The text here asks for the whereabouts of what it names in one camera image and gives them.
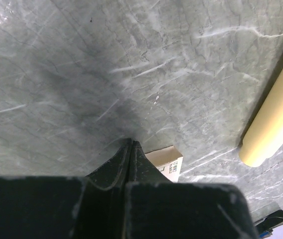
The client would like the small playing card box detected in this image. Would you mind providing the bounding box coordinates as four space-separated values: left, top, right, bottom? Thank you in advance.
145 145 184 183

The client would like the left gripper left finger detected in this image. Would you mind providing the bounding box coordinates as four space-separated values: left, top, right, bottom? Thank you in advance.
0 139 133 239

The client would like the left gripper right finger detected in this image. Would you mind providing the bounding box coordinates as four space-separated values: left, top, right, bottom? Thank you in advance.
125 141 258 239

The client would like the beige toy microphone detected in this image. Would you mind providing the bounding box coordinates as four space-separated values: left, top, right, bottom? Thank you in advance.
239 69 283 167

